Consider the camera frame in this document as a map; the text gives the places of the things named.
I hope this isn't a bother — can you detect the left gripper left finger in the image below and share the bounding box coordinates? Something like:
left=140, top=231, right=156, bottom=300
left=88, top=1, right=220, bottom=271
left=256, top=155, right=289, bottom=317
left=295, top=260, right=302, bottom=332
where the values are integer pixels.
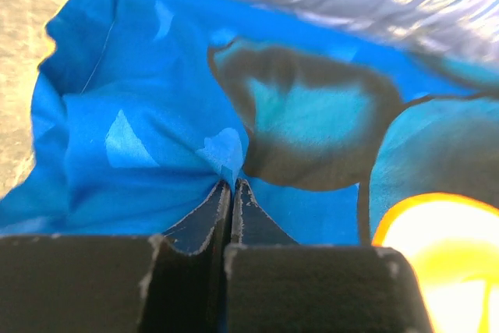
left=1, top=182, right=231, bottom=332

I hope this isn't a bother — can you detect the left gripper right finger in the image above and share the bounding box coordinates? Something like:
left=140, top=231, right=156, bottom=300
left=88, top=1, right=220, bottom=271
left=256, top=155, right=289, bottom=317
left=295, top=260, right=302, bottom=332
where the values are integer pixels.
left=224, top=179, right=432, bottom=333

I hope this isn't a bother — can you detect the Mickey blue yellow pillowcase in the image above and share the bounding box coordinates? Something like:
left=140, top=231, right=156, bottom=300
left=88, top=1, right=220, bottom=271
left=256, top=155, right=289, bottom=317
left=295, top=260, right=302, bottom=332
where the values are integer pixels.
left=0, top=0, right=499, bottom=333

